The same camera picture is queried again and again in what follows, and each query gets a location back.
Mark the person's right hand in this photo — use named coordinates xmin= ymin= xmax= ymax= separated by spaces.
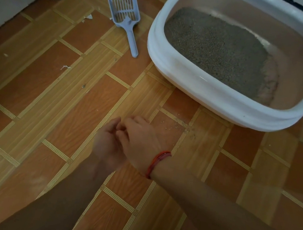
xmin=110 ymin=113 xmax=176 ymax=180

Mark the person's left hand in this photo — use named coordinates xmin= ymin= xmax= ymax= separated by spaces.
xmin=89 ymin=114 xmax=132 ymax=176

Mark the white pink cat litter box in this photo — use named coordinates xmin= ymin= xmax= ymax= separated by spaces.
xmin=137 ymin=0 xmax=303 ymax=137

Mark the grey plastic litter scoop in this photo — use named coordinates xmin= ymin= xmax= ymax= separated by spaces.
xmin=100 ymin=0 xmax=146 ymax=59

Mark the grey cat litter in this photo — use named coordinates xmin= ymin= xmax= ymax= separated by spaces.
xmin=156 ymin=4 xmax=287 ymax=107

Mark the person's left forearm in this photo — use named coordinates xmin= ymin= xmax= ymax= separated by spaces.
xmin=0 ymin=153 xmax=112 ymax=230

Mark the person's right forearm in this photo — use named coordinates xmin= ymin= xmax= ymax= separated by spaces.
xmin=143 ymin=158 xmax=303 ymax=230

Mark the torn white paper scrap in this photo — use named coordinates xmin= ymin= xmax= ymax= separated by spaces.
xmin=81 ymin=13 xmax=94 ymax=24

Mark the red string bracelet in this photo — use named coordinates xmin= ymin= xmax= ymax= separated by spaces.
xmin=145 ymin=149 xmax=173 ymax=182

